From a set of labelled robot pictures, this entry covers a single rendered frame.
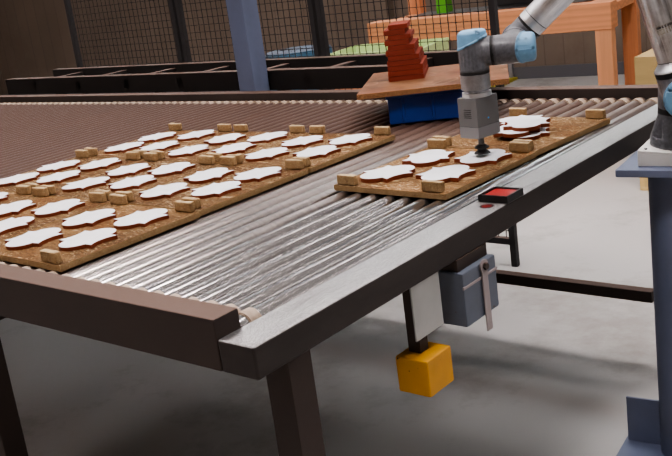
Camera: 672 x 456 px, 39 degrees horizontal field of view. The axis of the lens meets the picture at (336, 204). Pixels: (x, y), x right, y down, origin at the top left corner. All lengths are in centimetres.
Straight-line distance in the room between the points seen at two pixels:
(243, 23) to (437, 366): 262
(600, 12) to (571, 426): 352
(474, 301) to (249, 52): 248
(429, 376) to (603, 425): 125
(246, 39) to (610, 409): 222
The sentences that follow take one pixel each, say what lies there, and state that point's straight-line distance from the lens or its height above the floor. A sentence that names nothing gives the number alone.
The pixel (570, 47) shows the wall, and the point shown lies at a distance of 980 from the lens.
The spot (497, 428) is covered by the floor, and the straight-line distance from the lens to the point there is 313.
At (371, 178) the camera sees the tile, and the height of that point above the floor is 95.
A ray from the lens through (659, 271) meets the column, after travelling 270.
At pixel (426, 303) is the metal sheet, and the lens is 195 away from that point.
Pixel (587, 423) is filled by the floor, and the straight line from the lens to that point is 314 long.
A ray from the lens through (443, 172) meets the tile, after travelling 238.
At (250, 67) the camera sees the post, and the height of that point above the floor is 106.
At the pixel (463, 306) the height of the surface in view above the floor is 76.
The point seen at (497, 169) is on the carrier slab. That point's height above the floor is 94.
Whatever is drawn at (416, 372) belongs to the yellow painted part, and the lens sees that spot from 196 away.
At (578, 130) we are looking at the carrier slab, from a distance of 277.
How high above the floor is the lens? 151
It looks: 15 degrees down
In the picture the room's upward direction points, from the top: 8 degrees counter-clockwise
